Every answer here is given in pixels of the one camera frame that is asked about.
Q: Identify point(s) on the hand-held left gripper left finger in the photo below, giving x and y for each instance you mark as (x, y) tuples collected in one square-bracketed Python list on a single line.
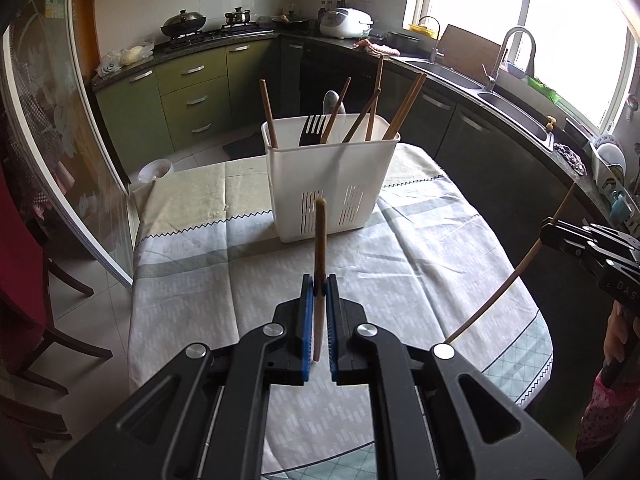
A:
[(306, 330)]

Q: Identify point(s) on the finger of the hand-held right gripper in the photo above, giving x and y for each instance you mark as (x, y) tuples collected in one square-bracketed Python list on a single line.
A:
[(575, 227), (560, 242)]

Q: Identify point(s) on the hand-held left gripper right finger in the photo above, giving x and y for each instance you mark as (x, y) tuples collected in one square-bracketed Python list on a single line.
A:
[(331, 330)]

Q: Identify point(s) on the grooved wooden chopstick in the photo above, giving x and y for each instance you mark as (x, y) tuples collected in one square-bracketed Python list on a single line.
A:
[(336, 110), (320, 240)]

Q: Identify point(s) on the white plastic utensil holder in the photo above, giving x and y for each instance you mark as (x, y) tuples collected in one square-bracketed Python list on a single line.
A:
[(300, 170)]

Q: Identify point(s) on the person's right hand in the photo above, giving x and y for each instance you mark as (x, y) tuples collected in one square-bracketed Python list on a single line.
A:
[(615, 335)]

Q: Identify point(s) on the white dish rack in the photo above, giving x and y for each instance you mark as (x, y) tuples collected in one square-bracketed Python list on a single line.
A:
[(607, 185)]

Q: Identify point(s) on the patterned dish rag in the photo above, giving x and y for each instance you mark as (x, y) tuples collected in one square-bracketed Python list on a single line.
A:
[(570, 157)]

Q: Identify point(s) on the white plate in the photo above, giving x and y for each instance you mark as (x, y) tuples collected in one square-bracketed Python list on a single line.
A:
[(610, 152)]

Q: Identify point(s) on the dark kitchen base cabinet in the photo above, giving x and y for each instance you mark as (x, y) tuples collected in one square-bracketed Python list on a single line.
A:
[(500, 175)]

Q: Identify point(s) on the pale green patterned tablecloth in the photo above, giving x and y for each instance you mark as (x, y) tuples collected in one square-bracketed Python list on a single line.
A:
[(200, 285)]

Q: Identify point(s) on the steel kitchen sink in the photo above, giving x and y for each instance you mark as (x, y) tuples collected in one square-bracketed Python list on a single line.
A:
[(515, 115)]

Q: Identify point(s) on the tall steel faucet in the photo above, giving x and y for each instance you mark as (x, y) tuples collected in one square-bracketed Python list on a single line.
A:
[(501, 47)]

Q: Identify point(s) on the dark floor mat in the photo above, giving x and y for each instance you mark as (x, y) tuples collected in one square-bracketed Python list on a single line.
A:
[(245, 145)]

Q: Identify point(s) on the black slotted spatula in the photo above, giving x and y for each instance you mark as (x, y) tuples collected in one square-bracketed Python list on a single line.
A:
[(312, 130)]

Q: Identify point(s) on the brown cutting board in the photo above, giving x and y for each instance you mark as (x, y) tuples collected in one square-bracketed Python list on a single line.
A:
[(470, 50)]

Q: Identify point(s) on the white plastic basin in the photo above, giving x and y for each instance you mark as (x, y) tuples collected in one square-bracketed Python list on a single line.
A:
[(155, 170)]

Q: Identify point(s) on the small steel faucet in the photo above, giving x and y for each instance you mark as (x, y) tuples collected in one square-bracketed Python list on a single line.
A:
[(434, 52)]

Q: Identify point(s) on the metal spoon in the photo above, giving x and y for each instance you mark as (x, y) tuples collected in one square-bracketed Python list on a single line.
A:
[(331, 102)]

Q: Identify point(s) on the yellow plastic basket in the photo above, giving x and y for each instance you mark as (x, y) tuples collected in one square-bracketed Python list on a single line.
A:
[(420, 29)]

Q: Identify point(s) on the green kitchen base cabinet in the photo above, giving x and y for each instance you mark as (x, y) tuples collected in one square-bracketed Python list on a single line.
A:
[(200, 100)]

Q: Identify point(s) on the red cloth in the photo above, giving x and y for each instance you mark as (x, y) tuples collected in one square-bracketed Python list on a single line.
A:
[(375, 47)]

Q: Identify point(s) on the dark stone countertop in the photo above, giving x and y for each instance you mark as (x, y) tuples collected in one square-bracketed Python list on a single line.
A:
[(320, 39)]

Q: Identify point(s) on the red cushioned wooden chair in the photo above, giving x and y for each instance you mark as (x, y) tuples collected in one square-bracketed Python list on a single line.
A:
[(20, 260)]

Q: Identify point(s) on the black pan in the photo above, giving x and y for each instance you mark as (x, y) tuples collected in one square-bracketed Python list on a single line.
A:
[(295, 23)]

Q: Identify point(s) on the white rice cooker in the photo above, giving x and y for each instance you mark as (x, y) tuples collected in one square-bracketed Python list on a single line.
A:
[(345, 22)]

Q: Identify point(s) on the black gas stove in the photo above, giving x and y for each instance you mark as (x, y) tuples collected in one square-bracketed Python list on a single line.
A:
[(215, 36)]

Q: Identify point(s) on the steel pot with lid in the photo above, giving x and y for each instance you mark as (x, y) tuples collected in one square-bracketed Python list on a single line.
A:
[(237, 16)]

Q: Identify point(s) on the white plastic bag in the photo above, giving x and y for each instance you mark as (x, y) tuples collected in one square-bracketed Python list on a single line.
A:
[(125, 55)]

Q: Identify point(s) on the black wok with lid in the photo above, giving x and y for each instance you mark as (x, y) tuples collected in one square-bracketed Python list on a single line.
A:
[(183, 22)]

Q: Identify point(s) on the frosted glass sliding door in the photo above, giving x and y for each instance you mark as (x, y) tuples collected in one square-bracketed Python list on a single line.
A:
[(50, 110)]

